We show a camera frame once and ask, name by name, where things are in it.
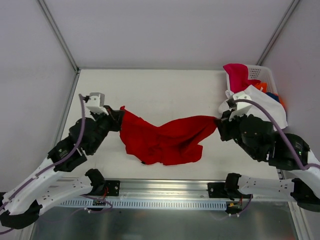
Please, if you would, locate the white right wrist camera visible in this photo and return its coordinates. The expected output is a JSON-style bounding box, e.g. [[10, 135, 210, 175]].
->
[[226, 91, 252, 121]]

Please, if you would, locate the white slotted cable duct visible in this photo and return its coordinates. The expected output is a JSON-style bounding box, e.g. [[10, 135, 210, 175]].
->
[[60, 198, 227, 211]]

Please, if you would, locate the white plastic basket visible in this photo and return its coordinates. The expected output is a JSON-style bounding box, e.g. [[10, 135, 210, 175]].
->
[[224, 64, 280, 98]]

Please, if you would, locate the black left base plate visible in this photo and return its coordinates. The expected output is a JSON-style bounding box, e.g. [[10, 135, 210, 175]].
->
[[97, 180, 121, 197]]

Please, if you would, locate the magenta t shirt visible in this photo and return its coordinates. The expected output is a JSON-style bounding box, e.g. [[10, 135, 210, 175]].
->
[[223, 63, 261, 94]]

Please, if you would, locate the left aluminium frame bar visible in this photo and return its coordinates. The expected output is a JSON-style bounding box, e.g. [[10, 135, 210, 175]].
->
[[52, 70, 81, 147]]

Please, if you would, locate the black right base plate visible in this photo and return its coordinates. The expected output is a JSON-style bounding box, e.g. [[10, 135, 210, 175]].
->
[[207, 182, 251, 201]]

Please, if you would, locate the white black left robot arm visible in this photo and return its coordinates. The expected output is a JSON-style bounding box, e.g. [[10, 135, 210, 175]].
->
[[0, 105, 125, 230]]

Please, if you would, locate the aluminium frame bar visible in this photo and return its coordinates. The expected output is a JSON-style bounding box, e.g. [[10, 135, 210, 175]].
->
[[52, 70, 81, 147], [77, 66, 224, 71]]

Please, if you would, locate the aluminium mounting rail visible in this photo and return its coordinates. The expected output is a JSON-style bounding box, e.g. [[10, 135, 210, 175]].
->
[[118, 176, 296, 202]]

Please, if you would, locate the aluminium frame post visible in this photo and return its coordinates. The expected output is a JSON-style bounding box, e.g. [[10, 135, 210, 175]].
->
[[256, 0, 302, 66], [36, 0, 80, 74]]

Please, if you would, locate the orange t shirt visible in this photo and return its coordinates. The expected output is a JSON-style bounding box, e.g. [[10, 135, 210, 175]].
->
[[253, 82, 286, 108]]

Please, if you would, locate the rear aluminium frame bar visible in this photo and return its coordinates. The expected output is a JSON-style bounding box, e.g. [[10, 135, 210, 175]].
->
[[77, 66, 224, 71]]

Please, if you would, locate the blue t shirt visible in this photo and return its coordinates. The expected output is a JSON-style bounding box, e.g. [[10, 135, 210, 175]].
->
[[265, 92, 280, 103]]

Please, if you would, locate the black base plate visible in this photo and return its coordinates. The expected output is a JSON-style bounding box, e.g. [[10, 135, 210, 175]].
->
[[97, 180, 121, 197], [207, 182, 251, 201]]

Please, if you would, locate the left aluminium frame post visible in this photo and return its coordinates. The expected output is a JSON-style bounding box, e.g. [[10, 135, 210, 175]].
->
[[36, 0, 80, 74]]

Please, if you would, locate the white t shirt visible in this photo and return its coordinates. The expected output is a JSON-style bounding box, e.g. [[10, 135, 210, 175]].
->
[[218, 85, 288, 129]]

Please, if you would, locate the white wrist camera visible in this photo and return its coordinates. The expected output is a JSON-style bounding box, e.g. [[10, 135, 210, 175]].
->
[[226, 91, 252, 121], [84, 92, 109, 118]]

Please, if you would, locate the red t shirt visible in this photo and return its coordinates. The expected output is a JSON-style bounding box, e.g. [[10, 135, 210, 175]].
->
[[119, 106, 217, 166]]

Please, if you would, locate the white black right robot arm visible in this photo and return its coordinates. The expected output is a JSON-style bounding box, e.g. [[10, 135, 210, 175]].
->
[[214, 111, 320, 212]]

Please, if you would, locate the right aluminium frame post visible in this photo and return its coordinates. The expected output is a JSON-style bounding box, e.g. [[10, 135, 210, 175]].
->
[[256, 0, 302, 66]]

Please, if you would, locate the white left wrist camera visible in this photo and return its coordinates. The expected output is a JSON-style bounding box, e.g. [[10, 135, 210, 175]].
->
[[84, 92, 109, 118]]

